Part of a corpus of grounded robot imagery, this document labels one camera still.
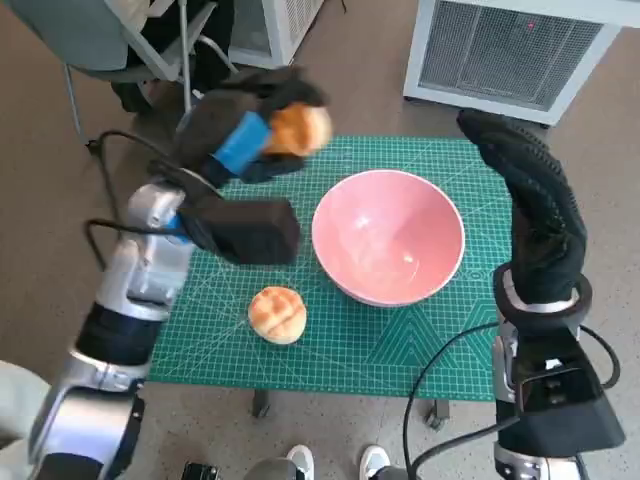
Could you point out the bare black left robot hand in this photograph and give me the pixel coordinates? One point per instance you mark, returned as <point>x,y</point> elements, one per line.
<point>220,125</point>

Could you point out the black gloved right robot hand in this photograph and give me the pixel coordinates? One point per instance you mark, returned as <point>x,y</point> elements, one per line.
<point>545,225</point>

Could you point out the long striped toy bread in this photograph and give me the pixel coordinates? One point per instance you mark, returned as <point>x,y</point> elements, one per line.
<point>302,127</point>

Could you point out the pink bowl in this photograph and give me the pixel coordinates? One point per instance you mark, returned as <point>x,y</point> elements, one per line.
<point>390,235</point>

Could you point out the round toy bread bun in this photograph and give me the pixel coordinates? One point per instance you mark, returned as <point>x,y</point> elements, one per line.
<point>277,314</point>

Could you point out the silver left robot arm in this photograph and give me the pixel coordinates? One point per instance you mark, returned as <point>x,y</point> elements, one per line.
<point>140,260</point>

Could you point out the small white vented cabinet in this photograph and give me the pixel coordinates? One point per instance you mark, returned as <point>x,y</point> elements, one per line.
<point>280,30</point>

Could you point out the grey office chair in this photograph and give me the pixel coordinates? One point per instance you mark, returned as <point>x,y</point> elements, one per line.
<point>95,40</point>

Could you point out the large white vented cabinet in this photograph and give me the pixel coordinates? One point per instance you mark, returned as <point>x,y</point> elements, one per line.
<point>505,50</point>

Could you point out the black table leg caster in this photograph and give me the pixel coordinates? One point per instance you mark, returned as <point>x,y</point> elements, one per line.
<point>261,404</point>
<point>437,415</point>

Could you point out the green cutting mat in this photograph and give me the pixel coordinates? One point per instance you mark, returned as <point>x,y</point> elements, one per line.
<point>350,360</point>

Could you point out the white shoe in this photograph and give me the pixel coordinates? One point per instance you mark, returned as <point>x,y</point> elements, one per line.
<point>301,462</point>
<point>374,462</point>

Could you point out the person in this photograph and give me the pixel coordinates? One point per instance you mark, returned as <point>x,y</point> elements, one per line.
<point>20,400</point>

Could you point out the small black box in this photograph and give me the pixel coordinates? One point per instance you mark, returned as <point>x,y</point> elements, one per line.
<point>200,471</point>

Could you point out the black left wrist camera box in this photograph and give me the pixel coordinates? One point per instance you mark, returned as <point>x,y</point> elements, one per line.
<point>255,230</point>

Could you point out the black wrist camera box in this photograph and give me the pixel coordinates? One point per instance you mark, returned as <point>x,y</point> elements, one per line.
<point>565,405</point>
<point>255,230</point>

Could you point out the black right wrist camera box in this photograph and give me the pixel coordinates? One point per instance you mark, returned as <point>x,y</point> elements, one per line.
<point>565,405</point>

